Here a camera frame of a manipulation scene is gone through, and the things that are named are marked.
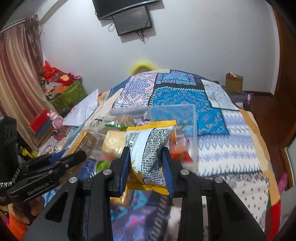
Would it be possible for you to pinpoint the person's left forearm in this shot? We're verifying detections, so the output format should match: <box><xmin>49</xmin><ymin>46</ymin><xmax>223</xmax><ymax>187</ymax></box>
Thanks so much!
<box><xmin>5</xmin><ymin>212</ymin><xmax>31</xmax><ymax>240</ymax></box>

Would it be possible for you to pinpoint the green jelly cup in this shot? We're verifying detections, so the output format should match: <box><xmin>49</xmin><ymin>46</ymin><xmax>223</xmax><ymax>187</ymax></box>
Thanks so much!
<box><xmin>95</xmin><ymin>160</ymin><xmax>110</xmax><ymax>172</ymax></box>

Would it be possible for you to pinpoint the beige pastry packet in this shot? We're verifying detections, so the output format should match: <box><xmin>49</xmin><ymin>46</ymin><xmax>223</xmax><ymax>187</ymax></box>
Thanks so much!
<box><xmin>102</xmin><ymin>130</ymin><xmax>127</xmax><ymax>161</ymax></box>

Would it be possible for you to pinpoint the red box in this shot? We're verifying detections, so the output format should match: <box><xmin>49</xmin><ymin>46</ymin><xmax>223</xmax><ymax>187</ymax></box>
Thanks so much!
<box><xmin>28</xmin><ymin>109</ymin><xmax>53</xmax><ymax>134</ymax></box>

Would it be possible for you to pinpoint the clear plastic container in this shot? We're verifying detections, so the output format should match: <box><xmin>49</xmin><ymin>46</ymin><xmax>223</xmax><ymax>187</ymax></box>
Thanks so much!
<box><xmin>102</xmin><ymin>104</ymin><xmax>198</xmax><ymax>163</ymax></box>

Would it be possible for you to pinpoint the brown wooden door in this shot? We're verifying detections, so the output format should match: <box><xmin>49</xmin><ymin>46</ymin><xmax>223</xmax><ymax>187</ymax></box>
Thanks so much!
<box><xmin>270</xmin><ymin>5</ymin><xmax>295</xmax><ymax>149</ymax></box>

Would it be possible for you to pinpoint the peanut brittle packet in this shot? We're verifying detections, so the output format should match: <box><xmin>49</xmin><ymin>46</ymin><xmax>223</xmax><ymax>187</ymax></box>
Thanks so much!
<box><xmin>116</xmin><ymin>115</ymin><xmax>137</xmax><ymax>127</ymax></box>

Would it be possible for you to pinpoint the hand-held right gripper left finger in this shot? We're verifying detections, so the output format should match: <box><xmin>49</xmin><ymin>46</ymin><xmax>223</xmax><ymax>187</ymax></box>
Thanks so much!
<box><xmin>23</xmin><ymin>146</ymin><xmax>131</xmax><ymax>241</ymax></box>

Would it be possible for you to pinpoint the black wall television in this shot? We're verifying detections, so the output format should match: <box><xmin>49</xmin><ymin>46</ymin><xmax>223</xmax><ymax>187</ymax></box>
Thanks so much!
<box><xmin>92</xmin><ymin>0</ymin><xmax>161</xmax><ymax>21</ymax></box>

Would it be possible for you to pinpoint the green snack packet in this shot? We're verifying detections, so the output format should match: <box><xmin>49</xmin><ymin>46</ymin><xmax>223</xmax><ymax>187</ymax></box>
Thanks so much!
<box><xmin>105</xmin><ymin>122</ymin><xmax>128</xmax><ymax>130</ymax></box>

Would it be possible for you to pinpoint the yellow plush toy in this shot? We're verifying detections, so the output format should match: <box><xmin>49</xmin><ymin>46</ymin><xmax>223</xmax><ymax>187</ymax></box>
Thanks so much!
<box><xmin>97</xmin><ymin>91</ymin><xmax>110</xmax><ymax>105</ymax></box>

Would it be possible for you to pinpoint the yellow white snack packet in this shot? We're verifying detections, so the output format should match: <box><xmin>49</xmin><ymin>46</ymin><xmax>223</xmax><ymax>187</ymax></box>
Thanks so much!
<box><xmin>125</xmin><ymin>120</ymin><xmax>177</xmax><ymax>195</ymax></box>

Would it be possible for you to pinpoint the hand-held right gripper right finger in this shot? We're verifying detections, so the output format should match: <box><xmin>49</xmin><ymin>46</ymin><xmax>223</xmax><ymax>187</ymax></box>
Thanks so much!
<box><xmin>161</xmin><ymin>147</ymin><xmax>267</xmax><ymax>241</ymax></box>

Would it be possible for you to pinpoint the grey box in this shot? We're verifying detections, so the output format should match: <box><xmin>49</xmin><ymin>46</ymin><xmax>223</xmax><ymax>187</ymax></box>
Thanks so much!
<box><xmin>35</xmin><ymin>120</ymin><xmax>56</xmax><ymax>140</ymax></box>

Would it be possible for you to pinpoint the small cardboard box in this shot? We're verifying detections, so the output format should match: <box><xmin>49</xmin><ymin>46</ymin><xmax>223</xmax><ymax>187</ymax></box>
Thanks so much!
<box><xmin>225</xmin><ymin>72</ymin><xmax>244</xmax><ymax>94</ymax></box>

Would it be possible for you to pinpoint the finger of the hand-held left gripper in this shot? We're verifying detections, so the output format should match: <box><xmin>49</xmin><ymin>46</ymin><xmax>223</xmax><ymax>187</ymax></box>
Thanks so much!
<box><xmin>21</xmin><ymin>149</ymin><xmax>68</xmax><ymax>171</ymax></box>
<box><xmin>22</xmin><ymin>151</ymin><xmax>87</xmax><ymax>183</ymax></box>

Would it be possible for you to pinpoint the striped brown curtain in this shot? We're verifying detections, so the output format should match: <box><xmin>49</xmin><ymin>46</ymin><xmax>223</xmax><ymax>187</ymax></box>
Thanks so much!
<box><xmin>0</xmin><ymin>15</ymin><xmax>50</xmax><ymax>142</ymax></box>

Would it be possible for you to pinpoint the gold brown snack packet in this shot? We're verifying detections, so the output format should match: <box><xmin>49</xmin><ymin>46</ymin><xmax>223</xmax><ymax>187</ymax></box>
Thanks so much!
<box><xmin>66</xmin><ymin>130</ymin><xmax>106</xmax><ymax>158</ymax></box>

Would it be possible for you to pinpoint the yellow foam tube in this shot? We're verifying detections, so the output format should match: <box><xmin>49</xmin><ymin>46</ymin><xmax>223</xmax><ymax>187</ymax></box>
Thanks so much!
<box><xmin>129</xmin><ymin>61</ymin><xmax>158</xmax><ymax>75</ymax></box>

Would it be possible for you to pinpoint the person's left hand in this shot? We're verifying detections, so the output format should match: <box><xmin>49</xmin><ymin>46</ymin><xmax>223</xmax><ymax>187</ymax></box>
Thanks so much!
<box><xmin>9</xmin><ymin>196</ymin><xmax>45</xmax><ymax>224</ymax></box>

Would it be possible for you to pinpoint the white plastic bag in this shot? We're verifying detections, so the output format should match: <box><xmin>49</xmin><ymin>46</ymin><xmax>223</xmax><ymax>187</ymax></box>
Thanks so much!
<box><xmin>62</xmin><ymin>88</ymin><xmax>99</xmax><ymax>127</ymax></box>

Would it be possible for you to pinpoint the pink slipper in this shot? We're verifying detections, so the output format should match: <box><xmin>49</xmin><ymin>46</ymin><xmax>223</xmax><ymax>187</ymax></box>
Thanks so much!
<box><xmin>277</xmin><ymin>173</ymin><xmax>288</xmax><ymax>193</ymax></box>

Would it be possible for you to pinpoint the red printed snack packet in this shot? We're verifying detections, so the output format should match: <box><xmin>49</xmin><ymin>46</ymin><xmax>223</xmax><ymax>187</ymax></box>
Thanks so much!
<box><xmin>169</xmin><ymin>126</ymin><xmax>194</xmax><ymax>163</ymax></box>

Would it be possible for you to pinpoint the pink rabbit toy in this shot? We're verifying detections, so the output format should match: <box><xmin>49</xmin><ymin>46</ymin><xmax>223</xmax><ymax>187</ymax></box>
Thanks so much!
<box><xmin>47</xmin><ymin>110</ymin><xmax>64</xmax><ymax>133</ymax></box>

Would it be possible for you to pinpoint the green storage box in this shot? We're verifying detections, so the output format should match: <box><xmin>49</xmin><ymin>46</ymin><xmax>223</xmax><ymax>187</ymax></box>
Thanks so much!
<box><xmin>50</xmin><ymin>80</ymin><xmax>88</xmax><ymax>114</ymax></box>

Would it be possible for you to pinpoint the small black wall monitor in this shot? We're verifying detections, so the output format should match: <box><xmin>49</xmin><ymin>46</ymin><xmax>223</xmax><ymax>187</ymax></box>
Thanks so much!
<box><xmin>112</xmin><ymin>5</ymin><xmax>153</xmax><ymax>37</ymax></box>

